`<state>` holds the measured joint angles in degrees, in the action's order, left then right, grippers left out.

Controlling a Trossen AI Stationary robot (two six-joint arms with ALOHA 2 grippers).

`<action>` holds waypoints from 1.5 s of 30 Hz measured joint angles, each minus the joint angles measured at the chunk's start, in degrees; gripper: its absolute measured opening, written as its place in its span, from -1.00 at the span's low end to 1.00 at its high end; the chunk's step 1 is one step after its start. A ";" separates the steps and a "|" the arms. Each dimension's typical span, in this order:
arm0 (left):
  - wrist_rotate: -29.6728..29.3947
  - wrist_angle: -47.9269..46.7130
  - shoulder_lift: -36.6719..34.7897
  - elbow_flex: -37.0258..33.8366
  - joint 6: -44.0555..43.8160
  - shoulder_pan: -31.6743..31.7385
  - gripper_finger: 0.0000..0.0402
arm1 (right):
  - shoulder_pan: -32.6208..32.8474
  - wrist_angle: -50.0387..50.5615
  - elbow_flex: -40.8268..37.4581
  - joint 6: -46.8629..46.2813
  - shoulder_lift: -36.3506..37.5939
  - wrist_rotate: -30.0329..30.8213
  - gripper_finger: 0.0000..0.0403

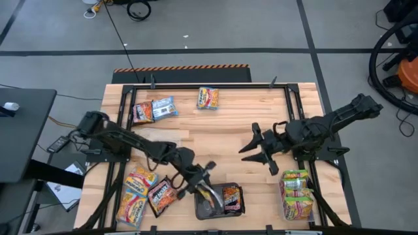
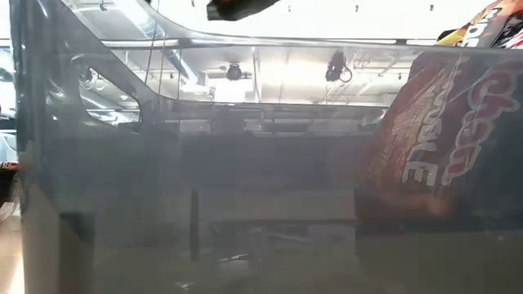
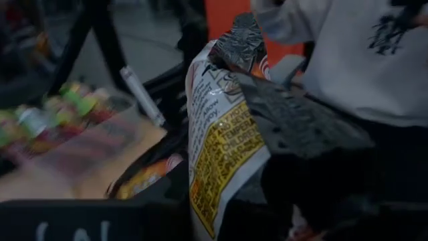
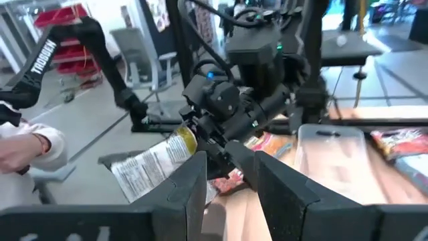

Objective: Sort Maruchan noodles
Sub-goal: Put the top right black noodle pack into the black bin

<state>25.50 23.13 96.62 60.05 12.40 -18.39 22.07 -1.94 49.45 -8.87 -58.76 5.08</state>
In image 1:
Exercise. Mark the pile of green packets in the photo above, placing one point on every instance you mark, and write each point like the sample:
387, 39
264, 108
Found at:
297, 221

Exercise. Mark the black upright frame bracket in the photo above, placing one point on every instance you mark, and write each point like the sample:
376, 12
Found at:
273, 82
152, 81

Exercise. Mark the orange shop vacuum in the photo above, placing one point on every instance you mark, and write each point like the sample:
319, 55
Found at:
408, 75

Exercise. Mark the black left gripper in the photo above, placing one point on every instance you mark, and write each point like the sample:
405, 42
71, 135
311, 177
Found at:
196, 178

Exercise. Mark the black equipment case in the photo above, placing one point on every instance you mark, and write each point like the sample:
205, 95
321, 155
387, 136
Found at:
403, 11

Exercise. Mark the black hazard-striped floor mat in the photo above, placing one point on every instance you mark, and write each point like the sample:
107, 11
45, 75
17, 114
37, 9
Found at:
183, 75

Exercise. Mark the small white bottle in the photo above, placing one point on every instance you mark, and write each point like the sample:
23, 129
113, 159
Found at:
11, 106

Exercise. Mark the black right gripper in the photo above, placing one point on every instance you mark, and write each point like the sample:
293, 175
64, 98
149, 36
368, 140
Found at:
274, 143

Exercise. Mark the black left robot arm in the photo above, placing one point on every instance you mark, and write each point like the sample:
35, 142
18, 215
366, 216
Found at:
130, 137

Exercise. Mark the yellow Maruchan ramen pack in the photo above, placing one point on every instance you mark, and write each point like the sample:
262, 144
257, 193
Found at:
208, 98
140, 180
130, 209

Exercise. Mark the dark orange snack packet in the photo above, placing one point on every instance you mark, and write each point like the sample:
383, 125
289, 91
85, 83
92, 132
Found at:
143, 112

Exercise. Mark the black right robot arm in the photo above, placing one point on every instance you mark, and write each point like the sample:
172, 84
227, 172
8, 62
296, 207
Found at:
346, 114

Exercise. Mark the black aluminium table frame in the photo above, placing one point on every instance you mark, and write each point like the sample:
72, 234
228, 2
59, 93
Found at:
209, 86

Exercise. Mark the black desk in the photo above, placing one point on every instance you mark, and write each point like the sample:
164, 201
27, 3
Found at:
23, 137

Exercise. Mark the white printed sheet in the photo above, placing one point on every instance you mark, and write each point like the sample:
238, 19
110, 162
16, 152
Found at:
63, 191

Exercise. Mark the clear plastic container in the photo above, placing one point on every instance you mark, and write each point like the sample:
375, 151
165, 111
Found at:
170, 134

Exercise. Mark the grey translucent plastic container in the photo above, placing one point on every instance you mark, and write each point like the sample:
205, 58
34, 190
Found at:
209, 215

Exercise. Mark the black power adapter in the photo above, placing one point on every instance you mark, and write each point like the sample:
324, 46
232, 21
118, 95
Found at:
58, 144

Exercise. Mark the blue Maruchan ramen pack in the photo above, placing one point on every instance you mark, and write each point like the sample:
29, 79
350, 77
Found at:
164, 108

